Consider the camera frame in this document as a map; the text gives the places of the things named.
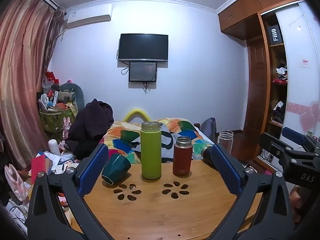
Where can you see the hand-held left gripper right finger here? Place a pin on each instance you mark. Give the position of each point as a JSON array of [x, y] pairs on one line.
[[227, 172]]

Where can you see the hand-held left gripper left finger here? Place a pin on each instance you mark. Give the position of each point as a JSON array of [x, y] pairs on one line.
[[93, 170]]

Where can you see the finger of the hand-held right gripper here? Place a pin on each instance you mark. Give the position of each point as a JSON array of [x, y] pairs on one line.
[[293, 133], [277, 143]]

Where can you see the dark green cup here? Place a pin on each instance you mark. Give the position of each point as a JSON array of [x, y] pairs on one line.
[[116, 171]]

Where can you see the person's right hand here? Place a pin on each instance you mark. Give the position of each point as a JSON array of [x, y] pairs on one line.
[[296, 200]]

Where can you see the clear glass jar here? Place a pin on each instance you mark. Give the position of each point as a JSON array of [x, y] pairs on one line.
[[225, 141]]

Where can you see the dark clothing pile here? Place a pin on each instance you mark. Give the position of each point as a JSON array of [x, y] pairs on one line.
[[90, 127]]

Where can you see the white plastic bottle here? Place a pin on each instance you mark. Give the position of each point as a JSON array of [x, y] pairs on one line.
[[54, 147]]

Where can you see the red thermos bottle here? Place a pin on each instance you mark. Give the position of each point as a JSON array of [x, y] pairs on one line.
[[182, 158]]

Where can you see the grey backpack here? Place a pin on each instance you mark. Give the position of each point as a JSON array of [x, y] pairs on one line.
[[208, 128]]

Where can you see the pink bunny toy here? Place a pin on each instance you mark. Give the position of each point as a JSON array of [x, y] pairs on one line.
[[66, 126]]

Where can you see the red box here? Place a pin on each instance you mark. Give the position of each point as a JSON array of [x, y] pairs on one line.
[[38, 168]]

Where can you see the brown wooden door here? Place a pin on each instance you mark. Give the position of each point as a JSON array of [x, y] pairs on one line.
[[257, 87]]

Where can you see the white sliding wardrobe door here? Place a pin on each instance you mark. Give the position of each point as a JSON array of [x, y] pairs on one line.
[[302, 75]]

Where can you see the green thermos bottle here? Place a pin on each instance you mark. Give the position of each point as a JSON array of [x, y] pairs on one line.
[[150, 152]]

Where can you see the green storage basket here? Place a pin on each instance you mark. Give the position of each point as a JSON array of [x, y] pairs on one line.
[[56, 121]]

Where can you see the colourful patterned blanket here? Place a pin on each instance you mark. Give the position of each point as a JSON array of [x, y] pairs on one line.
[[175, 132]]

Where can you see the yellow curved pillow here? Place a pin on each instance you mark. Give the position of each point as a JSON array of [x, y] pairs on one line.
[[137, 113]]

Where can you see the pink patterned bag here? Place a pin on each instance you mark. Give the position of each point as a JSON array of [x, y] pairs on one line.
[[15, 182]]

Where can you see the grey plush toy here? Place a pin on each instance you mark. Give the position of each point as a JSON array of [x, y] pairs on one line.
[[71, 93]]

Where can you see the black storage box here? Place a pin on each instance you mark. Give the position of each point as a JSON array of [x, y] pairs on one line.
[[275, 35]]

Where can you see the red bag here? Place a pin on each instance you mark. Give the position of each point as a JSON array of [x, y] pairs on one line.
[[52, 78]]

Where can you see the pink striped curtain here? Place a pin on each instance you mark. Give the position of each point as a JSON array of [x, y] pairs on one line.
[[22, 80]]

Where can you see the wooden wardrobe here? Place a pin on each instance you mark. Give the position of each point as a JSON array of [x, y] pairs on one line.
[[252, 7]]

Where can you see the white air conditioner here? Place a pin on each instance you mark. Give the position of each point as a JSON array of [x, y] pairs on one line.
[[90, 16]]

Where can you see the small black wall monitor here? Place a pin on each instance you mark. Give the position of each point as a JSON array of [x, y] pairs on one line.
[[143, 71]]

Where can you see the wall-mounted black television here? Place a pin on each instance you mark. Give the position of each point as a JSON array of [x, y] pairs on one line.
[[143, 47]]

